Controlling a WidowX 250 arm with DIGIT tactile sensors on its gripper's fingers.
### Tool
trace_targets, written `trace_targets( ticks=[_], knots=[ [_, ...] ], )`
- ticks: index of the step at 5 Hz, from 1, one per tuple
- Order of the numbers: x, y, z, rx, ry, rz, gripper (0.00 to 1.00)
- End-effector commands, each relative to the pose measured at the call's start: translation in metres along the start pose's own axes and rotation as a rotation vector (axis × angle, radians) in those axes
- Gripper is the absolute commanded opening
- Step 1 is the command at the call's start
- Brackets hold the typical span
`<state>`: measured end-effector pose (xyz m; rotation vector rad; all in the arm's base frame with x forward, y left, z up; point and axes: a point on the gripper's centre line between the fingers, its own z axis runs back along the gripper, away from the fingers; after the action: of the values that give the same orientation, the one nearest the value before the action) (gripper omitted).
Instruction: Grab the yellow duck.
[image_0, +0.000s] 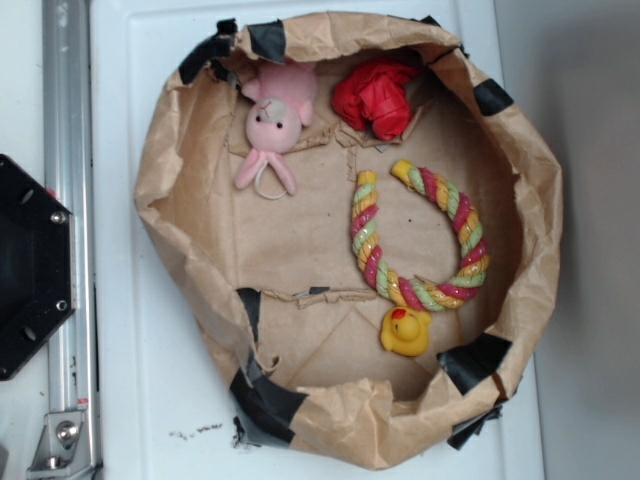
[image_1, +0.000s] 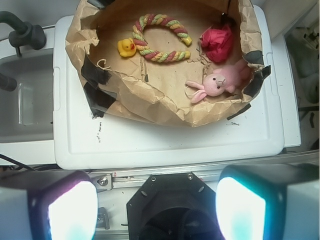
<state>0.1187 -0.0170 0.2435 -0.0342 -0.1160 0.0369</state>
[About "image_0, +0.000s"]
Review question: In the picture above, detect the red crumpled paper ball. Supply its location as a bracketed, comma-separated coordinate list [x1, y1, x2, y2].
[332, 58, 421, 140]

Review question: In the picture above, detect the metal corner bracket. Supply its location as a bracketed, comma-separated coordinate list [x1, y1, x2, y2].
[26, 411, 95, 479]

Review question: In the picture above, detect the pink plush bunny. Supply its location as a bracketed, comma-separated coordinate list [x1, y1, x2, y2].
[234, 61, 318, 195]

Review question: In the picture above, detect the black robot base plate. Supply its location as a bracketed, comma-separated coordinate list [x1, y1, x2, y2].
[0, 155, 75, 381]

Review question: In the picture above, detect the aluminium frame rail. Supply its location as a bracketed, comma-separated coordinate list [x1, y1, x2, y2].
[41, 0, 99, 416]

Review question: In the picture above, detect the yellow rubber duck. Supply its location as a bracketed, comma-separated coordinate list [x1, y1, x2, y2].
[380, 307, 432, 357]

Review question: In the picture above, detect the multicolour twisted rope toy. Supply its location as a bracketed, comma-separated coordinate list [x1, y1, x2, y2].
[350, 159, 490, 312]

